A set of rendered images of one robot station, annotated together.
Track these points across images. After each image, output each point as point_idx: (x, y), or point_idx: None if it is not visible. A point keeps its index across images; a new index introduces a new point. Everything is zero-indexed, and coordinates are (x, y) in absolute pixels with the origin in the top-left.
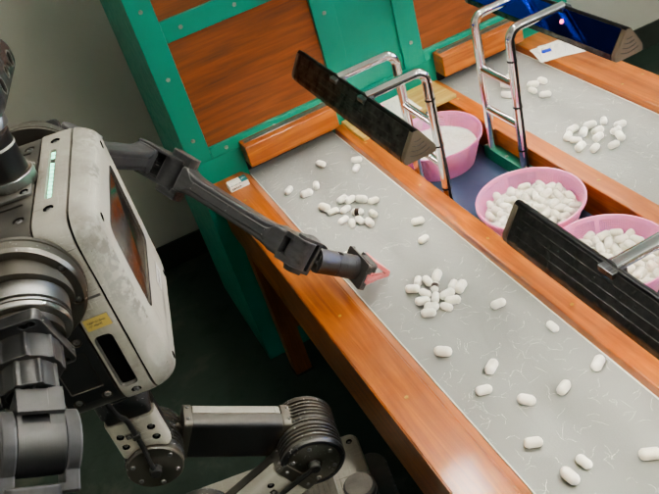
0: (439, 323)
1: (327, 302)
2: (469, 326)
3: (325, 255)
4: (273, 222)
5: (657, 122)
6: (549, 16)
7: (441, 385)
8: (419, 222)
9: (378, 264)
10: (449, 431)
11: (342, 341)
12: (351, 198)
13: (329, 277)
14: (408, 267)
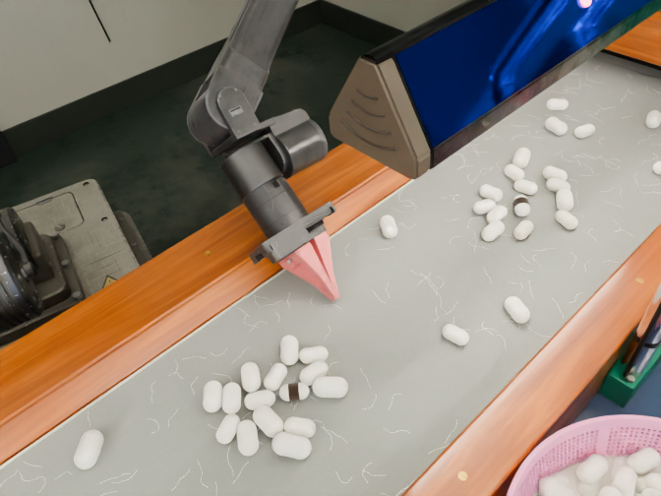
0: (187, 426)
1: (245, 226)
2: (167, 491)
3: (235, 157)
4: (242, 42)
5: None
6: None
7: (7, 467)
8: (510, 314)
9: (306, 264)
10: None
11: (141, 274)
12: (557, 185)
13: (310, 213)
14: (368, 329)
